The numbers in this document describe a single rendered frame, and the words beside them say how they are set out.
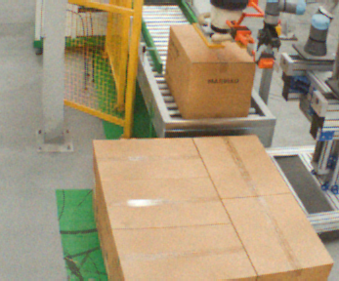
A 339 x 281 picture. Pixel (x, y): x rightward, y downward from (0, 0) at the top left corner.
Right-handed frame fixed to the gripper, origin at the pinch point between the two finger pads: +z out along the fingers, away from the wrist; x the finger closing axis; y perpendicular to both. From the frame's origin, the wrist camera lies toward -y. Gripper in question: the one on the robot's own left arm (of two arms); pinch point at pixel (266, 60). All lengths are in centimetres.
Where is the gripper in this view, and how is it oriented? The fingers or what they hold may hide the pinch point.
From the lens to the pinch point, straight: 295.7
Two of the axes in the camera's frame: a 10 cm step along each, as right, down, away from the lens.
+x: -9.5, 0.2, -3.2
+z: -1.4, 8.8, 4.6
